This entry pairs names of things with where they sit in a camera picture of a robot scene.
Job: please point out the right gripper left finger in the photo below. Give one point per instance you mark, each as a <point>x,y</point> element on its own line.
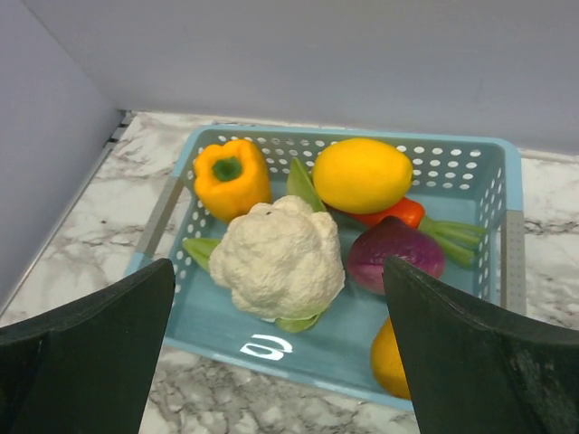
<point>87,366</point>

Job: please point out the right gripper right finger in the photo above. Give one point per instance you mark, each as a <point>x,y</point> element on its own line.
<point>474,367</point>

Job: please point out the small orange fruit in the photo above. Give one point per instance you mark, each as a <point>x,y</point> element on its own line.
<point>386,363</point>

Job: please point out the orange carrot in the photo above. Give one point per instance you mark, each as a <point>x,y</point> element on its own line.
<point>458,240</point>

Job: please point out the purple onion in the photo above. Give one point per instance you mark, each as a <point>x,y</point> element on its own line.
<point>391,237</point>

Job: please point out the blue plastic basket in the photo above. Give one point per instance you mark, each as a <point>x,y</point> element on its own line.
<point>474,180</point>

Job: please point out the white cauliflower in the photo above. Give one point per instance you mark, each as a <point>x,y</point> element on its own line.
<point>281,261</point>

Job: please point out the yellow lemon back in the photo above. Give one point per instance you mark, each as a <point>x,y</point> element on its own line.
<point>362,175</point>

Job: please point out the yellow bell pepper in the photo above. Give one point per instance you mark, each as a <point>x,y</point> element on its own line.
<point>230,179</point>

